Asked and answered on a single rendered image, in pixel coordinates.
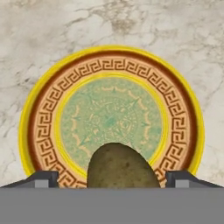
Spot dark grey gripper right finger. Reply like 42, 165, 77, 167
164, 170, 224, 189

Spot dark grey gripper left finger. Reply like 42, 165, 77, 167
0, 170, 60, 189

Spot brown potato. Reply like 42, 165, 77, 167
86, 142, 162, 189

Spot yellow rimmed patterned plate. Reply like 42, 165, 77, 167
17, 45, 206, 189

